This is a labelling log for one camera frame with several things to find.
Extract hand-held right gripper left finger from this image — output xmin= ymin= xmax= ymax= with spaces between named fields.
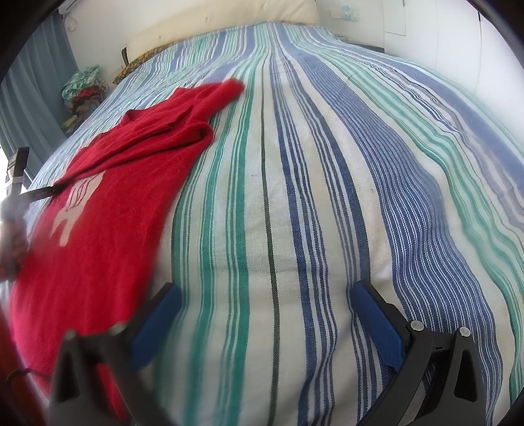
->
xmin=48 ymin=282 xmax=183 ymax=426

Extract person's orange clothing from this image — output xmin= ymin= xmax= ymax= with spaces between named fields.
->
xmin=0 ymin=305 xmax=26 ymax=426

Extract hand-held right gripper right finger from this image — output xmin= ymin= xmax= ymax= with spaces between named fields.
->
xmin=352 ymin=281 xmax=486 ymax=426

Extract bed with striped cover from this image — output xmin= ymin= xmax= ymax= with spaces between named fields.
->
xmin=0 ymin=21 xmax=517 ymax=426

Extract white wardrobe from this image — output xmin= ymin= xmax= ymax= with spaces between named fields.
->
xmin=383 ymin=0 xmax=524 ymax=136

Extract wall socket plate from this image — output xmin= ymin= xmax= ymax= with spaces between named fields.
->
xmin=329 ymin=4 xmax=359 ymax=22

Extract pile of colourful clothes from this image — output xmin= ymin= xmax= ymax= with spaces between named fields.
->
xmin=60 ymin=65 xmax=110 ymax=136

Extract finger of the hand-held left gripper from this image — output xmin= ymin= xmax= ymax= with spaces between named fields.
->
xmin=24 ymin=184 xmax=63 ymax=202

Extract cream padded headboard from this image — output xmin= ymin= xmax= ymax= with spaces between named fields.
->
xmin=121 ymin=0 xmax=321 ymax=66

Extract blue curtain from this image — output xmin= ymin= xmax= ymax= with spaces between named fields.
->
xmin=0 ymin=22 xmax=80 ymax=177

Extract dark nightstand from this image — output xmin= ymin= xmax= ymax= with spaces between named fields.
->
xmin=346 ymin=40 xmax=386 ymax=53

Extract yellow patterned pillow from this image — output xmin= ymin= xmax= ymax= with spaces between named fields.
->
xmin=123 ymin=44 xmax=183 ymax=78

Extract dark cable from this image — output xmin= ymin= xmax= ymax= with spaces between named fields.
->
xmin=6 ymin=366 xmax=55 ymax=383

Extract red sweater with white animal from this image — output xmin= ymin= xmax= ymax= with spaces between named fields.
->
xmin=8 ymin=79 xmax=245 ymax=422

